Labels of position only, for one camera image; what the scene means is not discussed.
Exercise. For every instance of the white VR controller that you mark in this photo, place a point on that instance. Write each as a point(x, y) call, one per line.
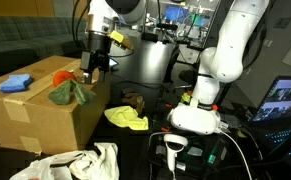
point(174, 144)

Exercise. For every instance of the green plaid sofa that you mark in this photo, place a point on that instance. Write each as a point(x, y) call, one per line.
point(26, 39)

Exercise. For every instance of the open laptop computer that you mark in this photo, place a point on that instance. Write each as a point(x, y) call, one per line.
point(270, 124)

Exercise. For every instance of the white plastic bag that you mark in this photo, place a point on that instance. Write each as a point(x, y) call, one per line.
point(50, 168)

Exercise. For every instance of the white VR headset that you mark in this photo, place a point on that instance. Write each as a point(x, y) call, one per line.
point(197, 120)

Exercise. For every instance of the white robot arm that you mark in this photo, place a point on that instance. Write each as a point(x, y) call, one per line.
point(219, 64)

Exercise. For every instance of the white cloth rag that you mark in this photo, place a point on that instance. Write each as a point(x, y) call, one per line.
point(93, 166)

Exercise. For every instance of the blue sponge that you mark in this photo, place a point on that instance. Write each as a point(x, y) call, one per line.
point(16, 83)

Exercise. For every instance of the large cardboard box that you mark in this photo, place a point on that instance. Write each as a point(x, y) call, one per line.
point(29, 121)

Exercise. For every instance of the yellow microfiber cloth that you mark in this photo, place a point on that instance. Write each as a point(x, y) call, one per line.
point(126, 116)

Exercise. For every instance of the brown plush moose toy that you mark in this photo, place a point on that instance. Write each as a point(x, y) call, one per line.
point(135, 100)

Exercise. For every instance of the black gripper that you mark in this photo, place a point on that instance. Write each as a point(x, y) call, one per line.
point(95, 56)

